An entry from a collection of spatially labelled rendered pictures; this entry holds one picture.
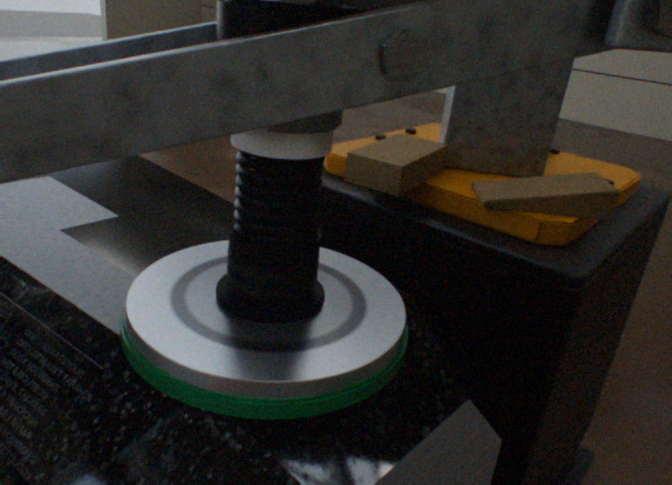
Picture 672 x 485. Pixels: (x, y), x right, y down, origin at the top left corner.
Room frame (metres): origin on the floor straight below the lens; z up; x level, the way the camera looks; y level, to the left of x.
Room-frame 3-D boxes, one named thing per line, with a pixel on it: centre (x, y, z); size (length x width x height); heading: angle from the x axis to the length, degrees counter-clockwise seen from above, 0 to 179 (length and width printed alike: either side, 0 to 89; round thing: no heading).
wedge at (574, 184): (0.92, -0.33, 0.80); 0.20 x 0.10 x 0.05; 91
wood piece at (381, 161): (0.99, -0.10, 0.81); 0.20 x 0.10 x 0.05; 152
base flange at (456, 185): (1.16, -0.29, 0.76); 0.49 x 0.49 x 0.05; 54
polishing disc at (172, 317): (0.40, 0.04, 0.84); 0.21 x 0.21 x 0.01
